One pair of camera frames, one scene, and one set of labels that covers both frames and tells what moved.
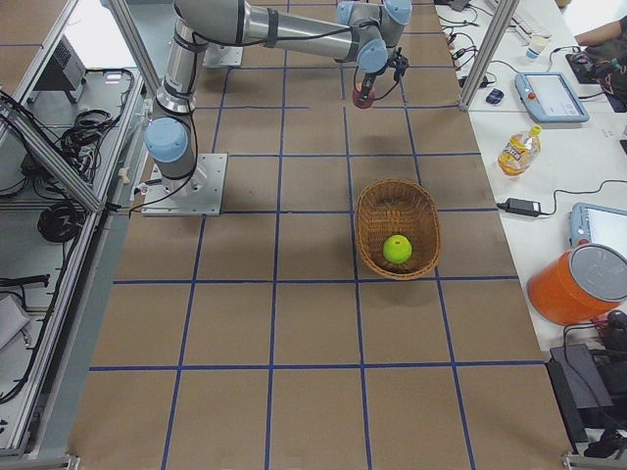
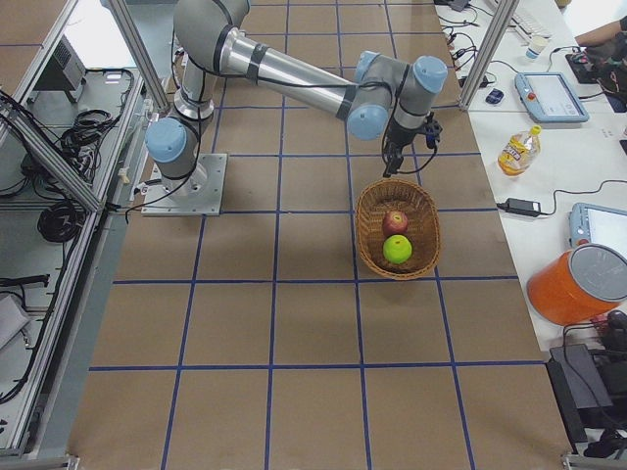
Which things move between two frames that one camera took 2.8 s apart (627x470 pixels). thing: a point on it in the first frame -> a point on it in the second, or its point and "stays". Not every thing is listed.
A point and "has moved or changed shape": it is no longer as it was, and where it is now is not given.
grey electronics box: (65, 72) stays
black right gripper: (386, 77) -> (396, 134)
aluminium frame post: (504, 18) stays
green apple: (397, 249) stays
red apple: (367, 103) has moved or changed shape
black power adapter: (521, 206) stays
